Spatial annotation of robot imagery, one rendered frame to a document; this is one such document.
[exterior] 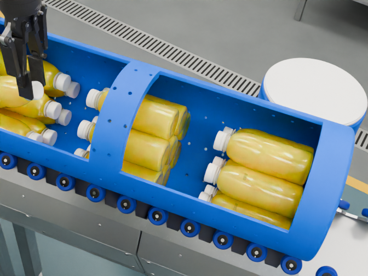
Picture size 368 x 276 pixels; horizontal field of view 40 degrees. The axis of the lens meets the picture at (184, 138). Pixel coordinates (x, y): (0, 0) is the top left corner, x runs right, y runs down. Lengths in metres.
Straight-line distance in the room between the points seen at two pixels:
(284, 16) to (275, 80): 2.34
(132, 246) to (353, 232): 0.51
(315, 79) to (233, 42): 1.93
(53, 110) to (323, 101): 0.68
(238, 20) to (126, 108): 2.63
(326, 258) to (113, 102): 0.58
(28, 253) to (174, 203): 1.03
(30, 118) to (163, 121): 0.36
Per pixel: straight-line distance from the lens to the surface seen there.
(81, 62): 1.24
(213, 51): 3.21
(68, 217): 1.23
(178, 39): 3.27
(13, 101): 1.10
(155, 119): 1.01
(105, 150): 0.98
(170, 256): 1.17
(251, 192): 0.99
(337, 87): 1.42
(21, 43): 0.98
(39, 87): 1.08
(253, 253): 1.09
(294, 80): 1.40
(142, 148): 1.02
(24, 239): 1.87
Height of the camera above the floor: 1.87
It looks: 46 degrees down
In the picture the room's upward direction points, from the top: 8 degrees clockwise
